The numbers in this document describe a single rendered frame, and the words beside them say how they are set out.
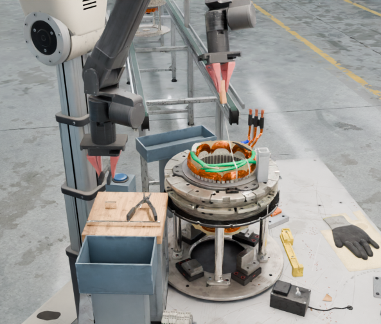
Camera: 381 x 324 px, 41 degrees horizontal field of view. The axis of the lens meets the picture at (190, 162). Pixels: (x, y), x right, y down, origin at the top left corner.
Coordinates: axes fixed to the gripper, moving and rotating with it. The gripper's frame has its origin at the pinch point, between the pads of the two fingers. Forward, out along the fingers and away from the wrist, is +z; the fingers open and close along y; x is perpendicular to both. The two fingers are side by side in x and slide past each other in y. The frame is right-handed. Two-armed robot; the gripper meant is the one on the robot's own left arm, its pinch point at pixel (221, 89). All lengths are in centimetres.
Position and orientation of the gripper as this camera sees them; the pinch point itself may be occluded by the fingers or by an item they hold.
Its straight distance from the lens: 135.7
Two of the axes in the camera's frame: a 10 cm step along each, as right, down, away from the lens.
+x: -2.5, -0.8, 9.7
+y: 9.6, -1.2, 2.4
